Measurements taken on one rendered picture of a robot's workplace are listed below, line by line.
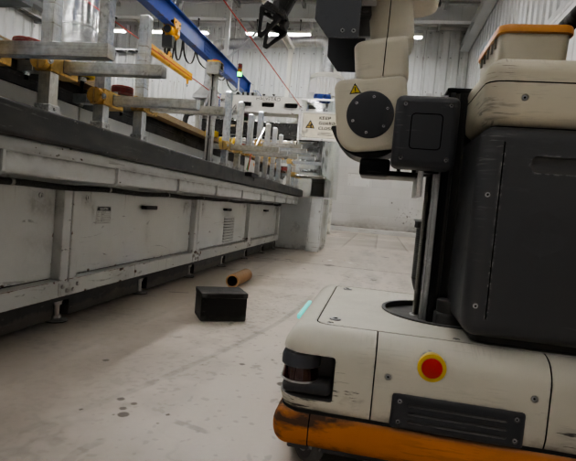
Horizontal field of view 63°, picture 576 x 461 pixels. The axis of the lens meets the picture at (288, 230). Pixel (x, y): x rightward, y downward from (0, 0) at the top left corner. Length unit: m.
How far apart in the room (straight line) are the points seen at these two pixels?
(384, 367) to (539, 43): 0.74
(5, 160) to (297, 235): 4.57
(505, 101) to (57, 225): 1.51
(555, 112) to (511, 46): 0.24
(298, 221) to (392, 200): 6.34
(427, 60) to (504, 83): 11.43
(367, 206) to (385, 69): 10.69
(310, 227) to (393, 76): 4.46
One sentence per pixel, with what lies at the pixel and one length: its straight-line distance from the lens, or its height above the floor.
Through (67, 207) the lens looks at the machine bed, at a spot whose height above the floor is 0.43.
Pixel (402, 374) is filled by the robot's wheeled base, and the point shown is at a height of 0.22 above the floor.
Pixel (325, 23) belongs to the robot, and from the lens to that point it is 1.14.
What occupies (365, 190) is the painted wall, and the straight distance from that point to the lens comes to 11.78.
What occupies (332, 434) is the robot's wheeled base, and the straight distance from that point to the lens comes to 0.97.
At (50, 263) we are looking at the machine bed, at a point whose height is 0.22.
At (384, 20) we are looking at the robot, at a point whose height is 0.95.
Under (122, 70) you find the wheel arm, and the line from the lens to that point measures 1.41.
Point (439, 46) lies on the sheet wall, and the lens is 12.51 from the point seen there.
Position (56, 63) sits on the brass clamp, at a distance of 1.48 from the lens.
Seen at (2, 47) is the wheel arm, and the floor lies 0.80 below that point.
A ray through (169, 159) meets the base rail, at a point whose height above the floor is 0.66.
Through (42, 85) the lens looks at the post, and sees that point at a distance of 1.48.
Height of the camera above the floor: 0.51
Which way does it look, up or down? 3 degrees down
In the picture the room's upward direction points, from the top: 5 degrees clockwise
